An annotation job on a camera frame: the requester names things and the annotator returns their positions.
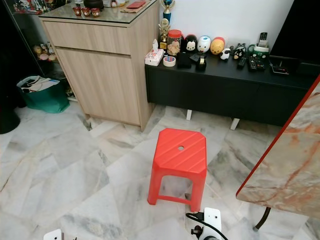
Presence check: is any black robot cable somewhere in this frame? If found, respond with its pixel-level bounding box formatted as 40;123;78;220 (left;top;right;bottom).
185;212;228;240

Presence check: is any black mouse plush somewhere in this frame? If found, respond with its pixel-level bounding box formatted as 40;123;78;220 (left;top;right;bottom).
182;34;198;53

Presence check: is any black cordless phone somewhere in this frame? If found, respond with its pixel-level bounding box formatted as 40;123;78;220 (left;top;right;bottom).
257;32;270;48

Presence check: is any small gold trophy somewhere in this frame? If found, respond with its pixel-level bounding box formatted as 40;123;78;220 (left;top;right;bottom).
158;18;171;50

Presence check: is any black television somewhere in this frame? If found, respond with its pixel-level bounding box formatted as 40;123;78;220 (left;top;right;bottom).
270;0;320;63

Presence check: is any light wooden cabinet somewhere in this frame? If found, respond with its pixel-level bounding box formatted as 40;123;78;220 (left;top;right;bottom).
39;2;160;132

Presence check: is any marble table with red edge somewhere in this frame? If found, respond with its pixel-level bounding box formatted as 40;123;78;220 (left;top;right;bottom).
236;75;320;218

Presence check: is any green phone base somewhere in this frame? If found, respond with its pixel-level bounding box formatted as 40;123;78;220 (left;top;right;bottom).
247;45;271;62

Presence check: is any white tape roll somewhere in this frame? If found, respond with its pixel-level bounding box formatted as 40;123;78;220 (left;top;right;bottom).
162;55;177;68

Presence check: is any large black remote control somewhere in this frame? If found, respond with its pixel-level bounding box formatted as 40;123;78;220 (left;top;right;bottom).
248;57;259;72

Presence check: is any black low console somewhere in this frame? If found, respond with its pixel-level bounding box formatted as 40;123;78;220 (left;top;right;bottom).
145;58;320;127

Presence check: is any black round object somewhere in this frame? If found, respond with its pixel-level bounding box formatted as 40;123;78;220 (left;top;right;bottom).
0;107;21;135

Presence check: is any white pink tissue box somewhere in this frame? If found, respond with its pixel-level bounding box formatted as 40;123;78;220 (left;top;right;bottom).
144;39;165;67

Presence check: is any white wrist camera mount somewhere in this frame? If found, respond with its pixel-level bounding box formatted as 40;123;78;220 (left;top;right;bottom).
202;207;223;240
43;229;63;240

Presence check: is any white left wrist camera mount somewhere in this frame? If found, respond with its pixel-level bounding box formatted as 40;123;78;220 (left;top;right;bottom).
43;229;63;240

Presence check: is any tall blue gold trophy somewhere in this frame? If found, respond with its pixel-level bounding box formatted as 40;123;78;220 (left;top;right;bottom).
161;0;176;23

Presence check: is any red lidded snack jar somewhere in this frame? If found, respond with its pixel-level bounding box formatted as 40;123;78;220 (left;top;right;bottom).
167;29;183;56

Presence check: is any black white animal figurine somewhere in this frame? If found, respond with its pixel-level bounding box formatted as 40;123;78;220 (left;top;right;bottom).
232;44;247;60

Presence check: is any black curved table leg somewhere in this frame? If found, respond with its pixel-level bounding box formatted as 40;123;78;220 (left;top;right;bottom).
254;206;272;231

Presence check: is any green bag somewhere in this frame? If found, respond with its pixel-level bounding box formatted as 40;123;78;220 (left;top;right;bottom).
16;75;70;114

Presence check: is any black teapot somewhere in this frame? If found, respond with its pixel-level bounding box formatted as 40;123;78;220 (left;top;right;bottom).
83;0;105;11

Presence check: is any white duck plush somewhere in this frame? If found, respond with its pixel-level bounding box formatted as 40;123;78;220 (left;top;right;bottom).
197;35;212;54

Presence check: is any flat red box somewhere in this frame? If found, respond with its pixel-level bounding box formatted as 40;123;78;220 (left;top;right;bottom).
126;0;147;10

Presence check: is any glass display cabinet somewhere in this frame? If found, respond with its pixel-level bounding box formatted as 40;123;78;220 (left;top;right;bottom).
4;0;76;101

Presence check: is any small white black figurine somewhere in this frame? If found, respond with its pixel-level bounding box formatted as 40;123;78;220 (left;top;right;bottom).
220;48;232;61

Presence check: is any yellow bear plush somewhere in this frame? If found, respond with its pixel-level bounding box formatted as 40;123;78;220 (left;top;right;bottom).
210;37;226;56

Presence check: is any black tape dispenser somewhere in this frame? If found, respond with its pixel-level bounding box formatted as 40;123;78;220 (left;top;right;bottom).
195;54;208;71

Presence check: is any red plastic stool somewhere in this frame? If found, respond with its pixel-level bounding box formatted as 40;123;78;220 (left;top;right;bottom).
147;128;208;213

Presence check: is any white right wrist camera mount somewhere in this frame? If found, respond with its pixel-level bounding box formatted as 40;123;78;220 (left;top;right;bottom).
202;207;223;240

